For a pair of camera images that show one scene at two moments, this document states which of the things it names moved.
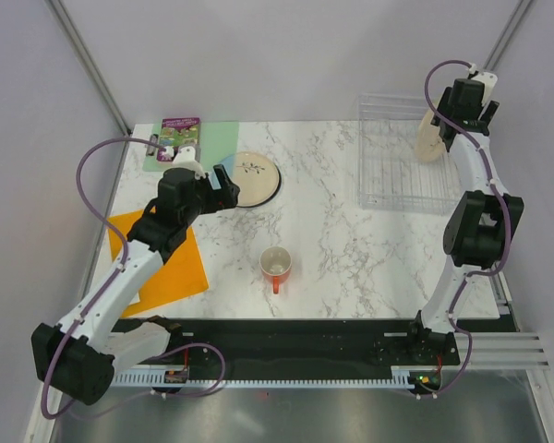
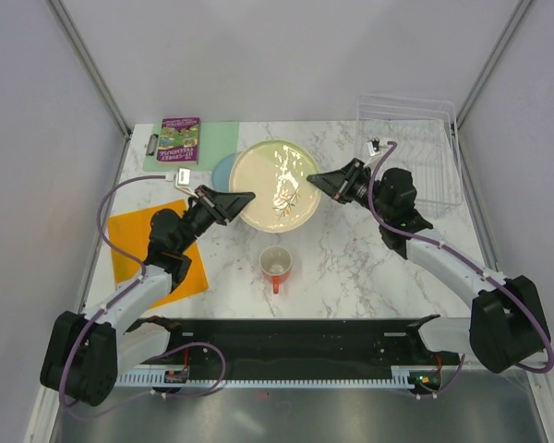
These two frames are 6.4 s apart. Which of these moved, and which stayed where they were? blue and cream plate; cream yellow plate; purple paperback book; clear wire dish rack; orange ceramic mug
Moved: cream yellow plate
Stayed: orange ceramic mug; clear wire dish rack; purple paperback book; blue and cream plate
